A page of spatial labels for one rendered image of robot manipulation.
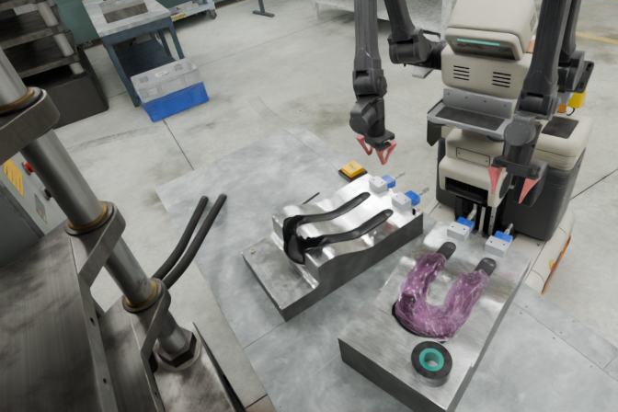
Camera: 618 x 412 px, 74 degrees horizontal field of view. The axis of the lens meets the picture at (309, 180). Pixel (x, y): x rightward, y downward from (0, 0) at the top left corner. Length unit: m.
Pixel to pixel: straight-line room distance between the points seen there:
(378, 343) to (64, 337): 0.61
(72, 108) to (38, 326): 4.21
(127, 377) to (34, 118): 0.51
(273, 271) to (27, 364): 0.67
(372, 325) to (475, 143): 0.80
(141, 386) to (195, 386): 0.28
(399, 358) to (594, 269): 1.62
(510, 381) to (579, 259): 1.45
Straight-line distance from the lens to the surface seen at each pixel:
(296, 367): 1.10
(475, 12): 1.31
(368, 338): 0.98
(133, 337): 0.98
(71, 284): 0.77
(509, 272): 1.19
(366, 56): 1.13
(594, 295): 2.34
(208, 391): 1.15
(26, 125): 0.74
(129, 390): 0.92
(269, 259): 1.23
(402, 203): 1.25
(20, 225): 0.99
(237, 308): 1.23
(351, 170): 1.51
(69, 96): 4.83
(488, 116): 1.41
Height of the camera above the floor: 1.76
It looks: 38 degrees down
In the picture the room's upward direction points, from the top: 12 degrees counter-clockwise
